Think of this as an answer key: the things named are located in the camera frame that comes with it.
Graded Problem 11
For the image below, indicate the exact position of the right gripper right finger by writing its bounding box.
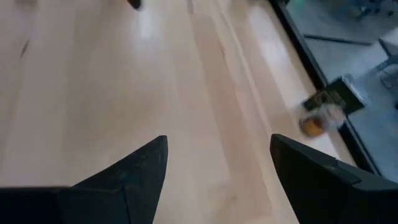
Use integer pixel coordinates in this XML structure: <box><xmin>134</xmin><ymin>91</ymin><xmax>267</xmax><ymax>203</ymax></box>
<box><xmin>269</xmin><ymin>133</ymin><xmax>398</xmax><ymax>224</ymax></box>

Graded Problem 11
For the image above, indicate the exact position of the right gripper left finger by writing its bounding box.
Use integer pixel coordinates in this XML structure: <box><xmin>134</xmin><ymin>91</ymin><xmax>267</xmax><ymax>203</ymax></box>
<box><xmin>0</xmin><ymin>135</ymin><xmax>169</xmax><ymax>224</ymax></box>

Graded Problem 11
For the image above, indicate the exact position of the dark green spice tin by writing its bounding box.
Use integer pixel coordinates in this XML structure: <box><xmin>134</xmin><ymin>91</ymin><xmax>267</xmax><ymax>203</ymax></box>
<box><xmin>303</xmin><ymin>76</ymin><xmax>365</xmax><ymax>115</ymax></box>

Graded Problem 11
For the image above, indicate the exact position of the black aluminium table frame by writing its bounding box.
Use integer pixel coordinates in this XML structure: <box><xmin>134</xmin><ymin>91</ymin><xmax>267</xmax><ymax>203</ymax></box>
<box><xmin>269</xmin><ymin>0</ymin><xmax>382</xmax><ymax>177</ymax></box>

